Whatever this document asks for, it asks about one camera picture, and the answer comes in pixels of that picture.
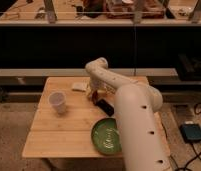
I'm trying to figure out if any black smartphone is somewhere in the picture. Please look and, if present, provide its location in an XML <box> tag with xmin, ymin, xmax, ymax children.
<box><xmin>96</xmin><ymin>99</ymin><xmax>114</xmax><ymax>117</ymax></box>

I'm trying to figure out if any red pepper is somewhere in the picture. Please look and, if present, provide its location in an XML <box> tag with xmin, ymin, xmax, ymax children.
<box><xmin>92</xmin><ymin>92</ymin><xmax>98</xmax><ymax>105</ymax></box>

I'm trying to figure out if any green plate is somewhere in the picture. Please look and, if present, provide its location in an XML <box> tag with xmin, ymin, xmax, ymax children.
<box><xmin>91</xmin><ymin>118</ymin><xmax>122</xmax><ymax>155</ymax></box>

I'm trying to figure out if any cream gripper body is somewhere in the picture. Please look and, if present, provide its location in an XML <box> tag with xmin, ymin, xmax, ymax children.
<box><xmin>86</xmin><ymin>80</ymin><xmax>106</xmax><ymax>100</ymax></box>

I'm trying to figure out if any black cable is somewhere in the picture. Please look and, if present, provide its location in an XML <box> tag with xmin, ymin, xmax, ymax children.
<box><xmin>170</xmin><ymin>101</ymin><xmax>201</xmax><ymax>171</ymax></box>

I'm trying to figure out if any black foot pedal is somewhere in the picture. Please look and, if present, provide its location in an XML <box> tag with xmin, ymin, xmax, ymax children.
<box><xmin>180</xmin><ymin>124</ymin><xmax>201</xmax><ymax>143</ymax></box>

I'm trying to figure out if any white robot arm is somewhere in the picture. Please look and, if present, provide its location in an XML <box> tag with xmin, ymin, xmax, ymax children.
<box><xmin>85</xmin><ymin>57</ymin><xmax>172</xmax><ymax>171</ymax></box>

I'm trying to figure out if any wooden background shelf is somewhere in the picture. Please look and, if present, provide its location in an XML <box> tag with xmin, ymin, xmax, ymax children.
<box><xmin>0</xmin><ymin>0</ymin><xmax>201</xmax><ymax>27</ymax></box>

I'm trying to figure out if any wooden table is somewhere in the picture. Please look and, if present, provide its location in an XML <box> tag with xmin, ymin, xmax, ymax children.
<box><xmin>21</xmin><ymin>76</ymin><xmax>172</xmax><ymax>159</ymax></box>

